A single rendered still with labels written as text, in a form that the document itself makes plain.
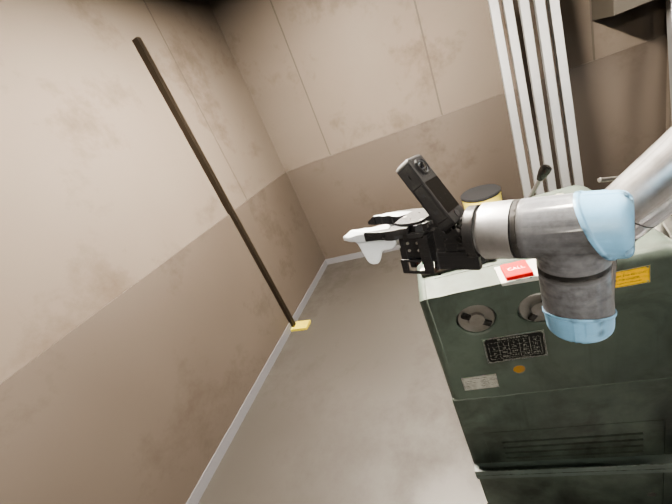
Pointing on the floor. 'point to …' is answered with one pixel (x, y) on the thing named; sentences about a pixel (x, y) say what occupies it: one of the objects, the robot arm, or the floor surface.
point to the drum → (481, 195)
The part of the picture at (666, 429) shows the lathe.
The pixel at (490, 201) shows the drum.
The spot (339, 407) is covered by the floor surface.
